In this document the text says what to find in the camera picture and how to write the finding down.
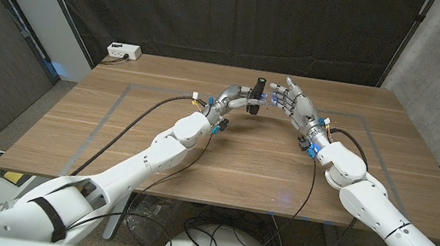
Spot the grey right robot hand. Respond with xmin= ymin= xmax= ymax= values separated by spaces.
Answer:
xmin=261 ymin=73 xmax=339 ymax=152

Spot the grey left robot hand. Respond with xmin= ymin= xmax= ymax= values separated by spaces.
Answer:
xmin=201 ymin=79 xmax=270 ymax=132

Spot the black flashlight with green button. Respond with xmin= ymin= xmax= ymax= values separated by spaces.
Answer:
xmin=246 ymin=75 xmax=268 ymax=117

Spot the white power strip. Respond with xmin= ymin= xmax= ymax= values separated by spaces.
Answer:
xmin=105 ymin=41 xmax=144 ymax=62

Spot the black backdrop curtain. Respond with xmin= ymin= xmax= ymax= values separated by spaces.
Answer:
xmin=13 ymin=0 xmax=431 ymax=111

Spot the clear plastic bag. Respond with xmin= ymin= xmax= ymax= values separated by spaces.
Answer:
xmin=119 ymin=191 xmax=185 ymax=246

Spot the light grey table leg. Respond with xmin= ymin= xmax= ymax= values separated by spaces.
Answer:
xmin=102 ymin=196 xmax=131 ymax=243

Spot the white sneaker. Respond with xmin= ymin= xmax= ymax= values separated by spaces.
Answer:
xmin=0 ymin=195 xmax=21 ymax=220

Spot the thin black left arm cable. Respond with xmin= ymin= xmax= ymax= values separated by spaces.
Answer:
xmin=65 ymin=114 xmax=215 ymax=246

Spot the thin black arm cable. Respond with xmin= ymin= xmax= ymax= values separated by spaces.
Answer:
xmin=65 ymin=114 xmax=215 ymax=246
xmin=288 ymin=153 xmax=320 ymax=223

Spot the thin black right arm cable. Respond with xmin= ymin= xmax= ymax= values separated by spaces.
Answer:
xmin=288 ymin=153 xmax=320 ymax=223

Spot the black power strip cable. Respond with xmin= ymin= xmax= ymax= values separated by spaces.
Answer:
xmin=100 ymin=50 xmax=130 ymax=68

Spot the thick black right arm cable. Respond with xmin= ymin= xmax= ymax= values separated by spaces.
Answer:
xmin=179 ymin=109 xmax=374 ymax=246

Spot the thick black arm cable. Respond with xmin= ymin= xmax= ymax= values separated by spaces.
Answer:
xmin=69 ymin=79 xmax=210 ymax=193
xmin=179 ymin=109 xmax=374 ymax=246

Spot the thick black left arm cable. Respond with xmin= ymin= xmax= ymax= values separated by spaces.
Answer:
xmin=69 ymin=79 xmax=210 ymax=193

